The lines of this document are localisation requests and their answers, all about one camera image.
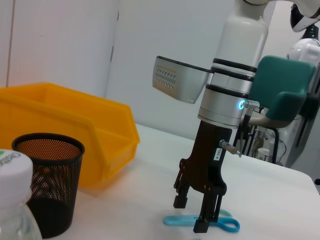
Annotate blue scissors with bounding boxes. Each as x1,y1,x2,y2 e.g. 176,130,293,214
163,209,241,233

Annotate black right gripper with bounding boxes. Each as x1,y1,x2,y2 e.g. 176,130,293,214
172,121,238,235

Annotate teal chair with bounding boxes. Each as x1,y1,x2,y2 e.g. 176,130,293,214
248,55,317,130

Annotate black mesh pen holder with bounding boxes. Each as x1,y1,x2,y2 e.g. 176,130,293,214
11,132,86,240

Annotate yellow plastic bin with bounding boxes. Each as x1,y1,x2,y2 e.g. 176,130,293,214
0,82,141,192

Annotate clear green-label water bottle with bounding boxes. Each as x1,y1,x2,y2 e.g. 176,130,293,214
0,149,44,240

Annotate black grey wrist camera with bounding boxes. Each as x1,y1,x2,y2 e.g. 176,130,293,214
151,55,214,105

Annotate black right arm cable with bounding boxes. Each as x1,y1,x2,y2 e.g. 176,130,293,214
218,98,261,159

